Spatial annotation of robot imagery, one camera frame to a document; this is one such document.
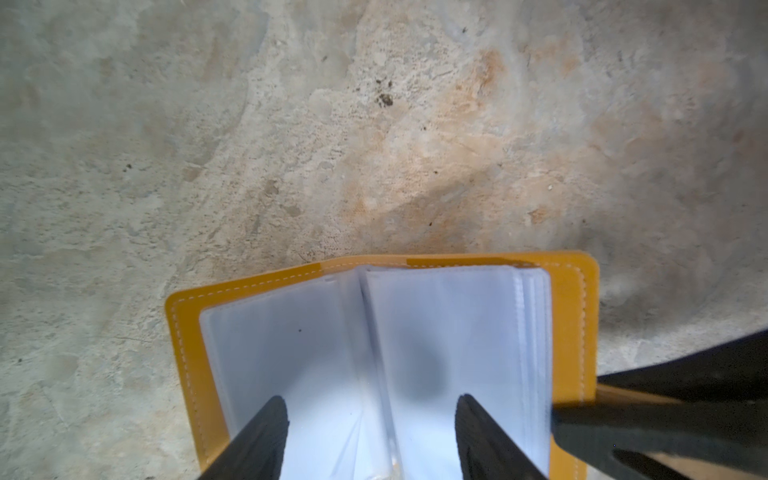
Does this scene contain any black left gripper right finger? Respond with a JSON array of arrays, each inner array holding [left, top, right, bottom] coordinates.
[[454, 394, 546, 480]]

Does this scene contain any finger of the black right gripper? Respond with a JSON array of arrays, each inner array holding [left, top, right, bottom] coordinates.
[[598, 331, 767, 402], [552, 400, 767, 479]]

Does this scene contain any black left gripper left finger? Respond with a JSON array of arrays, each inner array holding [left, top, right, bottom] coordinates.
[[199, 396, 290, 480]]

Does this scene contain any yellow leather card holder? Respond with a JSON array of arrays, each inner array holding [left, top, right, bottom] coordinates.
[[165, 251, 599, 479]]

